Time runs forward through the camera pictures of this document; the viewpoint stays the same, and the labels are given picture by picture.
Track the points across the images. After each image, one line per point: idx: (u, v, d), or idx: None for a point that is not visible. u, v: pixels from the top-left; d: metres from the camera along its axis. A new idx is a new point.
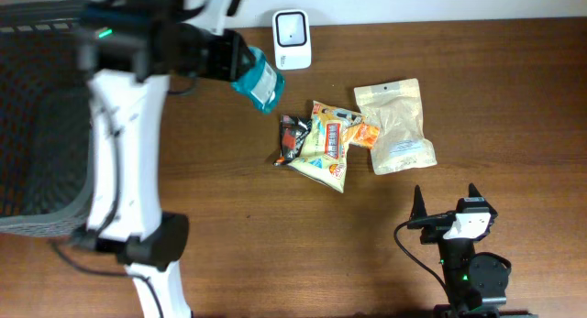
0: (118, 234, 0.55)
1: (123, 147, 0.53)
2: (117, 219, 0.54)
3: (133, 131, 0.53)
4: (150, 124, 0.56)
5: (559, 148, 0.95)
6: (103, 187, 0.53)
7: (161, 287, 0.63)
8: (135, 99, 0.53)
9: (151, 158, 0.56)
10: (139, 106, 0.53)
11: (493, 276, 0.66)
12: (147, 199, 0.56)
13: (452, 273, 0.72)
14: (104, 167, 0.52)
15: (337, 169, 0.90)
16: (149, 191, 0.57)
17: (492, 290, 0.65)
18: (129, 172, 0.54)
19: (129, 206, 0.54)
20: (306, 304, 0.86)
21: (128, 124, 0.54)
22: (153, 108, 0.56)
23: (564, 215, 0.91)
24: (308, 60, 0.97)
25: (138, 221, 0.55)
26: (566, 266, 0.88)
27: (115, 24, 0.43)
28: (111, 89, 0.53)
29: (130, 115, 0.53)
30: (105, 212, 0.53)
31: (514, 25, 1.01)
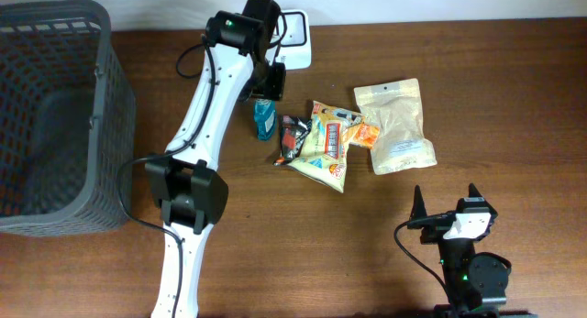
0: (190, 158, 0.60)
1: (215, 93, 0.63)
2: (193, 148, 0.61)
3: (228, 84, 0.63)
4: (239, 82, 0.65)
5: (558, 148, 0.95)
6: (191, 119, 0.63)
7: (193, 251, 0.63)
8: (234, 61, 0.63)
9: (228, 109, 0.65)
10: (238, 68, 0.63)
11: (493, 275, 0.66)
12: (216, 143, 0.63)
13: (452, 273, 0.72)
14: (199, 101, 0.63)
15: (337, 169, 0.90)
16: (219, 135, 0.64)
17: (492, 290, 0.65)
18: (213, 111, 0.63)
19: (205, 138, 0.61)
20: (306, 304, 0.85)
21: (226, 80, 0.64)
22: (244, 76, 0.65)
23: (563, 214, 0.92)
24: (308, 60, 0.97)
25: (207, 155, 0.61)
26: (565, 266, 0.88)
27: (237, 21, 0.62)
28: (222, 52, 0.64)
29: (227, 73, 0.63)
30: (186, 138, 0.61)
31: (512, 25, 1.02)
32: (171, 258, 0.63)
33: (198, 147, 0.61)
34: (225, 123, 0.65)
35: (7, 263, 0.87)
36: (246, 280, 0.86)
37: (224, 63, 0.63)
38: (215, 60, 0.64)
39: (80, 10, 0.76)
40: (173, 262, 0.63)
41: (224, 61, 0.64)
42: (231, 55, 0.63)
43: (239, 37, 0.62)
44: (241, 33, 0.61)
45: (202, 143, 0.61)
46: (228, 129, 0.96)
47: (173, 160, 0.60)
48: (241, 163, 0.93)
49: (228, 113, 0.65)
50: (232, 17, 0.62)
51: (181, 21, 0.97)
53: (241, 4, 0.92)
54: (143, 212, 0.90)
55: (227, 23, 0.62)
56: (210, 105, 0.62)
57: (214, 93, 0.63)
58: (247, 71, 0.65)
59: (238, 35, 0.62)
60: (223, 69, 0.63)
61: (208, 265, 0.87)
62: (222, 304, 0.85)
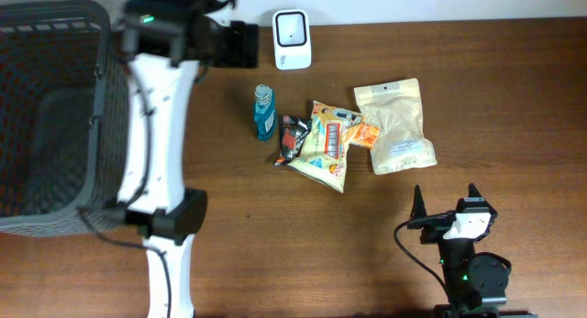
0: (145, 206, 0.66)
1: (152, 123, 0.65)
2: (146, 193, 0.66)
3: (165, 110, 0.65)
4: (180, 107, 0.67)
5: (559, 148, 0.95)
6: (134, 162, 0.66)
7: (176, 260, 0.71)
8: (168, 83, 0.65)
9: (177, 136, 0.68)
10: (171, 89, 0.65)
11: (492, 275, 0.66)
12: (171, 174, 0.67)
13: (452, 273, 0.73)
14: (137, 137, 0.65)
15: (337, 169, 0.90)
16: (171, 168, 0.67)
17: (493, 290, 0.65)
18: (157, 149, 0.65)
19: (157, 181, 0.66)
20: (307, 304, 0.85)
21: (161, 105, 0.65)
22: (181, 97, 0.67)
23: (564, 214, 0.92)
24: (308, 60, 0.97)
25: (164, 195, 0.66)
26: (566, 266, 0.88)
27: (155, 14, 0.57)
28: (149, 73, 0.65)
29: (161, 97, 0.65)
30: (135, 185, 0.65)
31: (512, 24, 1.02)
32: (156, 268, 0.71)
33: (150, 191, 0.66)
34: (175, 156, 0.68)
35: (7, 263, 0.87)
36: (246, 280, 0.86)
37: (154, 86, 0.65)
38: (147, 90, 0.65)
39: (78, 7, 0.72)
40: (160, 272, 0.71)
41: (156, 82, 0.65)
42: None
43: (170, 30, 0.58)
44: (173, 26, 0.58)
45: (157, 187, 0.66)
46: (228, 129, 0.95)
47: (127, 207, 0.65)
48: (241, 163, 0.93)
49: (176, 143, 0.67)
50: (149, 11, 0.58)
51: None
53: (241, 4, 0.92)
54: None
55: (146, 19, 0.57)
56: (153, 140, 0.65)
57: (151, 125, 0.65)
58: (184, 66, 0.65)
59: (168, 24, 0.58)
60: (153, 93, 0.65)
61: (209, 265, 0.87)
62: (222, 304, 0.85)
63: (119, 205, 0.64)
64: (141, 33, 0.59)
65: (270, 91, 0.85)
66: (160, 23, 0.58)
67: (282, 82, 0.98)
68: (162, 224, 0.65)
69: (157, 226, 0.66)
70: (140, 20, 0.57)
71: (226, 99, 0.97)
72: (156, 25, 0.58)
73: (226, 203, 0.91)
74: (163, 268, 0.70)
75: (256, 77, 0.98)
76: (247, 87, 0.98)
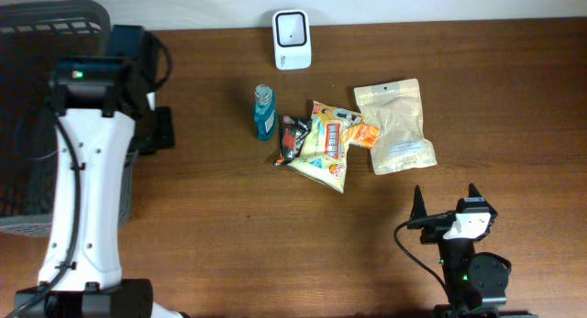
0: (73, 283, 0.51)
1: (84, 179, 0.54)
2: (73, 267, 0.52)
3: (97, 168, 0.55)
4: (114, 157, 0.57)
5: (559, 148, 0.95)
6: (61, 230, 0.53)
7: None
8: (98, 135, 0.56)
9: (111, 199, 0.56)
10: (105, 141, 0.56)
11: (493, 276, 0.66)
12: (105, 248, 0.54)
13: (452, 274, 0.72)
14: (65, 198, 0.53)
15: (337, 169, 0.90)
16: (112, 242, 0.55)
17: (493, 290, 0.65)
18: (87, 213, 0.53)
19: (87, 249, 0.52)
20: (306, 304, 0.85)
21: (94, 160, 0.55)
22: (115, 151, 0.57)
23: (564, 215, 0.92)
24: (308, 61, 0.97)
25: (95, 268, 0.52)
26: (566, 266, 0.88)
27: (89, 69, 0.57)
28: (80, 122, 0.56)
29: (93, 150, 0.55)
30: (60, 257, 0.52)
31: (512, 25, 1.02)
32: None
33: (81, 265, 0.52)
34: (110, 226, 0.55)
35: (7, 263, 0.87)
36: (246, 280, 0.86)
37: (86, 137, 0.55)
38: (72, 137, 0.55)
39: (80, 10, 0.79)
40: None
41: (87, 134, 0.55)
42: (93, 121, 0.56)
43: (99, 84, 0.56)
44: (101, 80, 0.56)
45: (86, 256, 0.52)
46: (228, 130, 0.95)
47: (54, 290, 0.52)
48: (241, 164, 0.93)
49: (112, 209, 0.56)
50: (82, 67, 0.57)
51: (181, 21, 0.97)
53: (241, 4, 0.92)
54: (142, 212, 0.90)
55: (75, 75, 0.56)
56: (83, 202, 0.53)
57: (83, 180, 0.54)
58: (125, 129, 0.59)
59: (98, 80, 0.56)
60: (85, 146, 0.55)
61: (209, 265, 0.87)
62: (221, 304, 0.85)
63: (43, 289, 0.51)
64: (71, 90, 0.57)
65: (270, 92, 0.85)
66: (92, 79, 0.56)
67: (282, 82, 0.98)
68: (96, 301, 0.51)
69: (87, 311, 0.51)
70: (71, 77, 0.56)
71: (225, 100, 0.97)
72: (87, 82, 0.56)
73: (226, 203, 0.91)
74: None
75: (256, 77, 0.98)
76: (247, 88, 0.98)
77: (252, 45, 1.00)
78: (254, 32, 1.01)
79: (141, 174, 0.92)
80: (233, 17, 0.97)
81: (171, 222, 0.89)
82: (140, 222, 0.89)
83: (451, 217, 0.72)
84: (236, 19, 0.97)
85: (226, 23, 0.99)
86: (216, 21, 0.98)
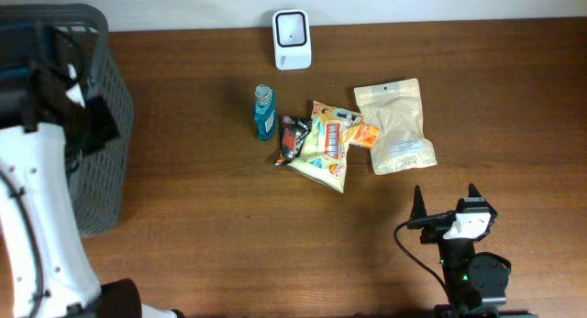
0: (52, 309, 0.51)
1: (29, 204, 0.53)
2: (47, 294, 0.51)
3: (38, 191, 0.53)
4: (50, 175, 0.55)
5: (559, 148, 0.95)
6: (20, 263, 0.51)
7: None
8: (27, 157, 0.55)
9: (62, 215, 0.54)
10: (35, 159, 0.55)
11: (493, 275, 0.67)
12: (75, 266, 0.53)
13: (452, 273, 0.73)
14: (13, 229, 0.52)
15: (337, 169, 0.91)
16: (78, 256, 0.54)
17: (492, 291, 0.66)
18: (39, 236, 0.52)
19: (53, 275, 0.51)
20: (306, 304, 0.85)
21: (31, 181, 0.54)
22: (55, 173, 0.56)
23: (564, 215, 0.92)
24: (308, 60, 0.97)
25: (69, 290, 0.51)
26: (566, 265, 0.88)
27: None
28: (7, 148, 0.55)
29: (27, 172, 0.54)
30: (29, 290, 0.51)
31: (511, 25, 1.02)
32: None
33: (54, 291, 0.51)
34: (72, 241, 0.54)
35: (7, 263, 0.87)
36: (246, 280, 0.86)
37: (16, 160, 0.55)
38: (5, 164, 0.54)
39: (81, 16, 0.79)
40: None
41: (16, 158, 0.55)
42: (21, 147, 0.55)
43: None
44: None
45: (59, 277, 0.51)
46: (227, 129, 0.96)
47: None
48: (241, 164, 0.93)
49: (69, 224, 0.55)
50: None
51: (181, 21, 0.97)
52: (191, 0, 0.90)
53: (241, 4, 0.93)
54: (143, 212, 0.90)
55: None
56: (34, 225, 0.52)
57: (27, 207, 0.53)
58: None
59: None
60: (18, 170, 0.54)
61: (209, 265, 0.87)
62: (221, 304, 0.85)
63: None
64: None
65: (270, 92, 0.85)
66: None
67: (282, 82, 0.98)
68: None
69: None
70: None
71: (225, 99, 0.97)
72: None
73: (226, 204, 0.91)
74: None
75: (256, 77, 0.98)
76: (246, 88, 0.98)
77: (252, 45, 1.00)
78: (253, 32, 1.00)
79: (142, 174, 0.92)
80: (233, 16, 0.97)
81: (171, 222, 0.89)
82: (140, 222, 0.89)
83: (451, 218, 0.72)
84: (236, 19, 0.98)
85: (226, 23, 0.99)
86: (216, 21, 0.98)
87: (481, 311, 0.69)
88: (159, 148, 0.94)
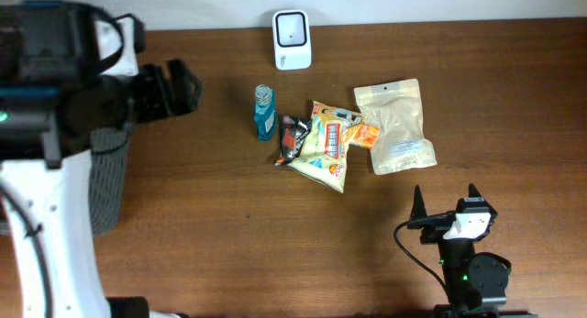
0: None
1: (44, 243, 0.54)
2: None
3: (56, 224, 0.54)
4: (71, 209, 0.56)
5: (559, 148, 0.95)
6: (33, 289, 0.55)
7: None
8: (49, 192, 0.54)
9: (83, 257, 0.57)
10: (56, 197, 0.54)
11: (493, 275, 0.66)
12: (85, 292, 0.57)
13: (452, 273, 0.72)
14: (29, 264, 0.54)
15: (337, 169, 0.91)
16: (95, 295, 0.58)
17: (492, 290, 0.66)
18: (55, 263, 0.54)
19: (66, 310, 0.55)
20: (306, 304, 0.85)
21: (49, 217, 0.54)
22: (73, 202, 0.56)
23: (564, 215, 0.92)
24: (308, 60, 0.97)
25: None
26: (566, 265, 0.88)
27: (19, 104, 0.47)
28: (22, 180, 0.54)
29: (47, 208, 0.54)
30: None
31: (511, 25, 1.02)
32: None
33: None
34: (85, 282, 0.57)
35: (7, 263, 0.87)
36: (246, 280, 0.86)
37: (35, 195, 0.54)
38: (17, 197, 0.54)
39: None
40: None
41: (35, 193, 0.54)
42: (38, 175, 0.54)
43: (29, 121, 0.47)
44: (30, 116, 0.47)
45: (68, 317, 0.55)
46: (228, 129, 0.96)
47: None
48: (241, 163, 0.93)
49: (85, 267, 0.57)
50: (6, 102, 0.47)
51: (181, 21, 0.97)
52: (191, 0, 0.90)
53: (241, 5, 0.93)
54: (143, 212, 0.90)
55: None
56: (51, 266, 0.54)
57: (42, 245, 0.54)
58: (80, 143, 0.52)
59: (27, 117, 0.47)
60: (38, 207, 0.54)
61: (209, 265, 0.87)
62: (222, 304, 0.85)
63: None
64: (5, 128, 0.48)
65: (270, 92, 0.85)
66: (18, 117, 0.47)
67: (282, 82, 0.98)
68: None
69: None
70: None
71: (225, 100, 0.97)
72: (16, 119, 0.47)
73: (226, 204, 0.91)
74: None
75: (256, 77, 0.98)
76: (247, 88, 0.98)
77: (252, 46, 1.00)
78: (253, 32, 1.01)
79: (142, 174, 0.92)
80: (233, 16, 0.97)
81: (171, 222, 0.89)
82: (141, 222, 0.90)
83: (451, 219, 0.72)
84: (236, 19, 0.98)
85: (226, 23, 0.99)
86: (216, 21, 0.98)
87: (480, 311, 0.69)
88: (159, 148, 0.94)
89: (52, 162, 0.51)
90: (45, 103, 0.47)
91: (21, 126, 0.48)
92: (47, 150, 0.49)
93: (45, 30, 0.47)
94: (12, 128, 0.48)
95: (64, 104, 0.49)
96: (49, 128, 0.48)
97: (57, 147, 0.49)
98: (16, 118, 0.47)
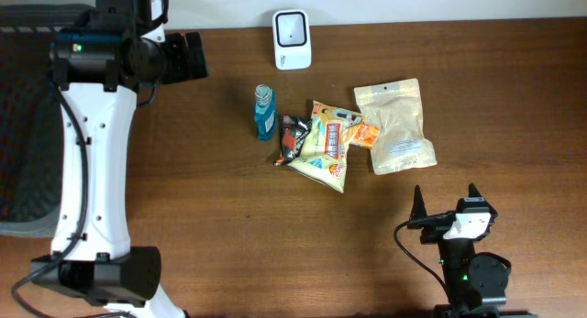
0: (85, 255, 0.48)
1: (92, 154, 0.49)
2: (84, 239, 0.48)
3: (104, 141, 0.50)
4: (119, 130, 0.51)
5: (559, 148, 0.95)
6: (70, 202, 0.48)
7: (143, 312, 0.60)
8: (103, 106, 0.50)
9: (118, 178, 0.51)
10: (108, 115, 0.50)
11: (493, 277, 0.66)
12: (116, 217, 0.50)
13: (452, 274, 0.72)
14: (71, 174, 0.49)
15: (337, 169, 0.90)
16: (122, 224, 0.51)
17: (492, 290, 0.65)
18: (95, 181, 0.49)
19: (95, 223, 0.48)
20: (306, 304, 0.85)
21: (99, 134, 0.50)
22: (122, 122, 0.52)
23: (564, 215, 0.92)
24: (308, 60, 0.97)
25: (106, 240, 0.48)
26: (566, 265, 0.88)
27: (88, 42, 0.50)
28: (83, 96, 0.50)
29: (97, 124, 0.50)
30: (70, 232, 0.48)
31: (512, 25, 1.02)
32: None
33: (91, 237, 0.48)
34: (119, 214, 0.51)
35: (7, 263, 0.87)
36: (246, 280, 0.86)
37: (90, 111, 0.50)
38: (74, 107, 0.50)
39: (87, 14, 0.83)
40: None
41: (89, 106, 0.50)
42: (94, 93, 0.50)
43: (100, 59, 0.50)
44: (102, 55, 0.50)
45: (95, 239, 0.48)
46: (228, 129, 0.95)
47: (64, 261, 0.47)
48: (241, 163, 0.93)
49: (119, 191, 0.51)
50: (80, 38, 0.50)
51: (180, 21, 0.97)
52: (191, 0, 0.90)
53: (241, 4, 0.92)
54: (143, 212, 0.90)
55: (75, 48, 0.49)
56: (92, 186, 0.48)
57: (89, 157, 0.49)
58: (127, 101, 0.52)
59: (98, 55, 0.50)
60: (90, 120, 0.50)
61: (209, 265, 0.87)
62: (222, 303, 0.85)
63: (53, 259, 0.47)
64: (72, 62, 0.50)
65: (270, 91, 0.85)
66: (90, 53, 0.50)
67: (282, 82, 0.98)
68: (107, 270, 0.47)
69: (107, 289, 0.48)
70: (68, 52, 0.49)
71: (225, 99, 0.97)
72: (86, 56, 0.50)
73: (226, 203, 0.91)
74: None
75: (256, 77, 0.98)
76: (247, 87, 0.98)
77: (252, 45, 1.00)
78: (253, 32, 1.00)
79: (142, 173, 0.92)
80: (233, 16, 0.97)
81: (171, 222, 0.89)
82: (141, 222, 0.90)
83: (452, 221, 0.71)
84: (236, 18, 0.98)
85: (226, 23, 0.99)
86: (216, 21, 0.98)
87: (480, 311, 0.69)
88: (159, 148, 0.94)
89: (110, 86, 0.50)
90: (110, 43, 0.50)
91: (88, 64, 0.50)
92: (107, 77, 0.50)
93: None
94: (80, 63, 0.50)
95: (125, 49, 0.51)
96: (111, 63, 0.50)
97: (116, 75, 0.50)
98: (82, 58, 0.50)
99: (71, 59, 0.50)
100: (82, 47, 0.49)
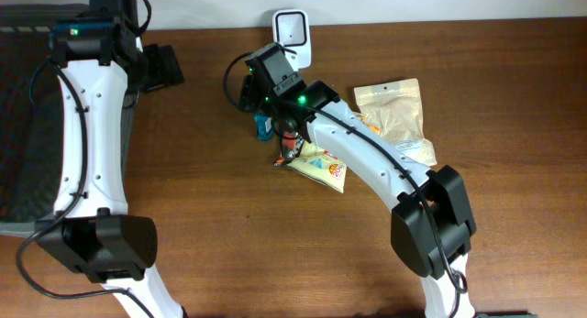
0: (86, 212, 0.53)
1: (90, 120, 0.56)
2: (85, 197, 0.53)
3: (100, 108, 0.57)
4: (114, 102, 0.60)
5: (559, 147, 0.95)
6: (71, 167, 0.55)
7: (145, 294, 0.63)
8: (98, 80, 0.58)
9: (114, 147, 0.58)
10: (102, 85, 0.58)
11: (280, 60, 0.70)
12: (113, 179, 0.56)
13: (277, 92, 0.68)
14: (72, 137, 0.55)
15: (337, 169, 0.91)
16: (120, 188, 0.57)
17: (281, 63, 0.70)
18: (94, 144, 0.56)
19: (95, 180, 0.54)
20: (305, 304, 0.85)
21: (96, 103, 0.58)
22: (115, 95, 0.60)
23: (567, 215, 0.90)
24: (307, 60, 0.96)
25: (105, 195, 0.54)
26: (568, 266, 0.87)
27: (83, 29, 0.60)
28: (81, 71, 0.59)
29: (94, 95, 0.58)
30: (71, 191, 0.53)
31: (510, 24, 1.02)
32: (125, 299, 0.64)
33: (92, 193, 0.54)
34: (115, 176, 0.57)
35: (9, 263, 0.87)
36: (246, 280, 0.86)
37: (87, 84, 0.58)
38: (74, 83, 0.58)
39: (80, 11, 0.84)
40: (134, 305, 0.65)
41: (86, 80, 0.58)
42: (90, 70, 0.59)
43: (94, 43, 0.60)
44: (95, 39, 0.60)
45: (95, 194, 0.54)
46: (228, 129, 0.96)
47: (66, 220, 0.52)
48: (241, 163, 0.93)
49: (116, 157, 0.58)
50: (75, 26, 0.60)
51: (181, 21, 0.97)
52: None
53: (240, 4, 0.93)
54: (143, 212, 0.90)
55: (72, 33, 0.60)
56: (91, 148, 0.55)
57: (89, 123, 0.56)
58: (117, 78, 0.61)
59: (93, 39, 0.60)
60: (87, 91, 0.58)
61: (209, 265, 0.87)
62: (221, 304, 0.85)
63: (57, 216, 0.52)
64: (71, 48, 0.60)
65: None
66: (86, 38, 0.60)
67: None
68: (106, 223, 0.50)
69: (107, 245, 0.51)
70: (67, 39, 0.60)
71: (225, 100, 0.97)
72: (83, 40, 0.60)
73: (226, 203, 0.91)
74: (134, 300, 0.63)
75: None
76: None
77: (253, 45, 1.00)
78: (253, 32, 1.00)
79: (142, 174, 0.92)
80: (232, 16, 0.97)
81: (171, 222, 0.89)
82: None
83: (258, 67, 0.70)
84: (236, 18, 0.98)
85: (227, 23, 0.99)
86: (216, 21, 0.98)
87: (336, 97, 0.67)
88: (158, 148, 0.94)
89: (105, 62, 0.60)
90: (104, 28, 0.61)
91: (83, 48, 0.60)
92: (102, 55, 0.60)
93: None
94: (77, 47, 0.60)
95: (115, 33, 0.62)
96: (105, 44, 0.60)
97: (110, 53, 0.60)
98: (78, 41, 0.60)
99: (71, 42, 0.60)
100: (78, 31, 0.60)
